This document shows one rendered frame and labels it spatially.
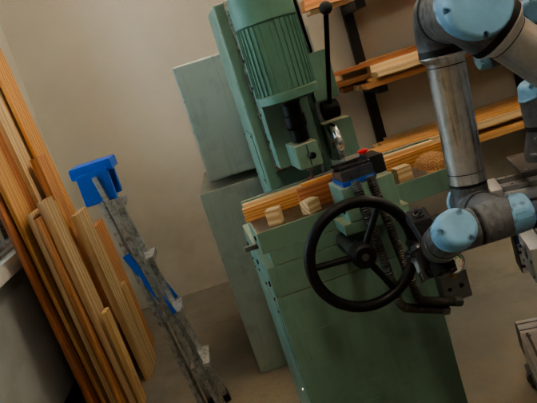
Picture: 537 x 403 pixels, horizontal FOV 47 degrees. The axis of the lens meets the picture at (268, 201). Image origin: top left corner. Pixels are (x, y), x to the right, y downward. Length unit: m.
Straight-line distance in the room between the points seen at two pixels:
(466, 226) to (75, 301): 2.05
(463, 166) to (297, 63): 0.60
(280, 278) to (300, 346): 0.20
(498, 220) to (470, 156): 0.16
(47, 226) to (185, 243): 1.53
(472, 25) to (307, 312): 0.92
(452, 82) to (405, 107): 2.97
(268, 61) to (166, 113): 2.44
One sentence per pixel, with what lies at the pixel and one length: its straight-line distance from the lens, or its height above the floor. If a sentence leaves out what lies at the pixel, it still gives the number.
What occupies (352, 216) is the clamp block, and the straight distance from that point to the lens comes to 1.57.
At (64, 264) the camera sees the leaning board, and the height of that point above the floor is 0.75.
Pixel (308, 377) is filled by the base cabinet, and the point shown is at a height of 0.46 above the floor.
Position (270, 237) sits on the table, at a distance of 1.63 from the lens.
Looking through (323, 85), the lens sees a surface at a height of 1.20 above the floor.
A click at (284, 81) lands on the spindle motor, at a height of 1.25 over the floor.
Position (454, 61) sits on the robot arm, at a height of 1.21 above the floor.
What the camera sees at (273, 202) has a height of 0.93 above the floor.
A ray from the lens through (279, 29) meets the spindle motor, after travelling 1.69.
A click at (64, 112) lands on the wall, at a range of 4.18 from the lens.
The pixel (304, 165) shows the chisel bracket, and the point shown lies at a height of 1.01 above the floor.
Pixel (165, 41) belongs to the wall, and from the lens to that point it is 4.07.
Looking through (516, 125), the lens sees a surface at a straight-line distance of 3.96.
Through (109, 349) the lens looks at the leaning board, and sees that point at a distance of 2.99.
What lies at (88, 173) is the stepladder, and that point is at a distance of 2.38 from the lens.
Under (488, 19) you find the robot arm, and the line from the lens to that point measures 1.12.
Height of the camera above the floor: 1.31
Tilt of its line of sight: 12 degrees down
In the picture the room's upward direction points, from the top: 18 degrees counter-clockwise
